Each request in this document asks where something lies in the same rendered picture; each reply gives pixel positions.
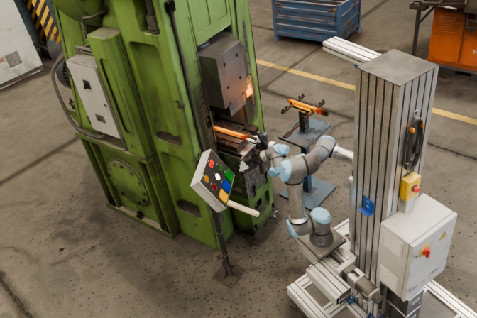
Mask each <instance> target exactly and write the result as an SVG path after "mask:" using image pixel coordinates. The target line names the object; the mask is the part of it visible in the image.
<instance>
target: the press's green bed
mask: <svg viewBox="0 0 477 318"><path fill-rule="evenodd" d="M271 182H272V177H271V176H269V177H268V178H266V179H265V181H264V183H263V184H262V185H261V186H260V187H259V188H258V189H257V190H256V192H254V193H253V195H252V197H251V198H250V199H249V200H247V199H244V198H242V197H239V196H237V195H234V194H232V193H230V195H229V200H231V201H233V202H236V203H238V204H241V205H243V206H245V207H248V208H251V209H253V210H256V211H257V212H259V216H258V217H255V216H252V215H250V214H247V213H245V212H242V211H240V210H238V209H235V208H233V207H229V208H230V212H231V218H232V222H233V225H234V228H235V229H238V230H241V231H243V232H245V233H247V234H250V235H252V236H255V235H256V234H257V233H258V231H259V230H260V229H261V227H262V226H263V225H264V223H266V222H267V220H268V219H269V217H270V216H271V215H272V213H273V212H274V211H275V208H274V202H273V193H272V187H271Z"/></svg>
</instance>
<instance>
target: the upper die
mask: <svg viewBox="0 0 477 318"><path fill-rule="evenodd" d="M245 104H246V98H245V93H242V95H241V96H240V97H239V98H238V99H237V100H236V101H234V102H233V103H232V104H230V106H228V107H227V108H226V109H221V108H219V107H215V106H210V105H209V108H210V111H213V112H216V113H218V114H223V115H226V116H230V117H232V116H233V115H234V114H235V113H236V112H237V111H238V110H239V109H240V108H241V107H242V106H243V105H245Z"/></svg>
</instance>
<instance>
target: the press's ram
mask: <svg viewBox="0 0 477 318"><path fill-rule="evenodd" d="M197 52H198V54H199V60H200V64H201V68H202V74H203V78H204V84H205V88H206V92H207V98H208V102H209V105H210V106H215V107H219V108H221V109H226V108H227V107H228V106H230V104H232V103H233V102H234V101H236V100H237V99H238V98H239V97H240V96H241V95H242V93H244V92H245V91H247V90H248V84H247V79H246V69H245V64H244V58H243V48H242V43H241V40H236V39H231V38H222V37H218V36H213V37H211V38H210V39H209V44H208V46H206V47H203V48H197Z"/></svg>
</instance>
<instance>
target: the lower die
mask: <svg viewBox="0 0 477 318"><path fill-rule="evenodd" d="M213 126H217V127H220V128H225V129H227V130H230V131H235V132H238V133H242V134H245V135H246V134H248V135H251V133H250V132H247V133H246V131H241V130H240V129H238V130H237V128H232V127H230V126H229V127H228V126H225V125H223V124H220V125H219V124H218V123H216V122H213ZM214 132H215V136H216V137H218V139H217V138H216V144H217V146H219V147H220V143H221V147H222V148H225V146H226V149H228V150H229V145H230V149H231V150H232V151H234V152H237V153H240V152H241V151H242V150H243V149H244V148H245V147H246V146H247V145H248V144H249V142H248V141H247V140H244V139H243V138H242V137H238V136H235V135H231V134H229V133H225V132H222V131H218V130H215V129H214ZM221 138H222V139H223V140H222V139H221ZM220 139H221V140H220ZM219 140H220V142H219ZM225 140H227V142H226V141H225ZM224 141H225V146H224ZM230 141H231V142H232V143H231V142H230ZM229 142H230V144H229Z"/></svg>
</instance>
